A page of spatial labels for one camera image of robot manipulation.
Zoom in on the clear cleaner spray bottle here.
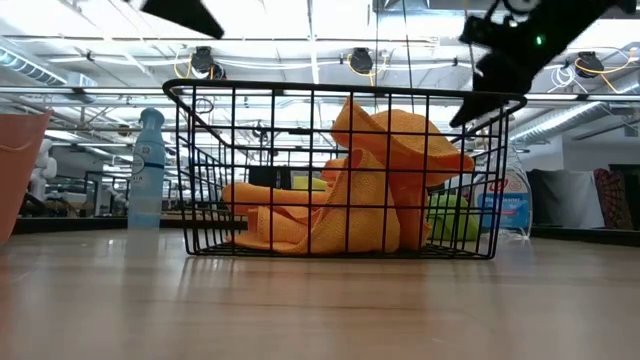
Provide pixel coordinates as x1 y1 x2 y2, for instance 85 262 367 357
472 149 534 237

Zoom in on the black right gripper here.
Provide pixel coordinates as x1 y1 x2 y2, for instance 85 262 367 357
448 0 621 129

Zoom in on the white robot figure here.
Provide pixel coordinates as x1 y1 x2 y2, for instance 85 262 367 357
28 138 59 202

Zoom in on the grey covered furniture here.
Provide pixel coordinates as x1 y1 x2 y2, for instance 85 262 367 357
527 168 606 230

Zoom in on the black ceiling cord reel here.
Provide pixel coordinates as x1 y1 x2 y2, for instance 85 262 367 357
574 51 605 79
191 45 224 80
348 47 375 75

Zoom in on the large yellow microfiber towel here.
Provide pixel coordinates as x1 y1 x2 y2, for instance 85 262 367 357
292 175 330 192

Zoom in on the orange microfiber towel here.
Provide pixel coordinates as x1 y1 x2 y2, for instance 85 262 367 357
221 158 346 252

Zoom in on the orange plastic basket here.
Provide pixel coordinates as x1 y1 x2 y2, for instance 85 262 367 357
0 110 53 245

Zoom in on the blue spray can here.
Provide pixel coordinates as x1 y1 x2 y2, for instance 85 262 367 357
127 107 166 231

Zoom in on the patterned red fabric chair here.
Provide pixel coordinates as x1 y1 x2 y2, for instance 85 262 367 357
593 167 635 230

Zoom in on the black wire basket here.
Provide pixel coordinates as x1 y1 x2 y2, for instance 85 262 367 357
162 78 529 261

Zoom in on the silver ventilation duct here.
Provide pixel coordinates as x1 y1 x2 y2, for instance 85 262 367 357
509 84 640 144

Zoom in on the green microfiber towel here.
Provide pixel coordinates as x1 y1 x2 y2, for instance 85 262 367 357
427 193 480 243

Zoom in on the orange towel with white tag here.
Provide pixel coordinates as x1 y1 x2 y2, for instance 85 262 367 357
294 98 475 255

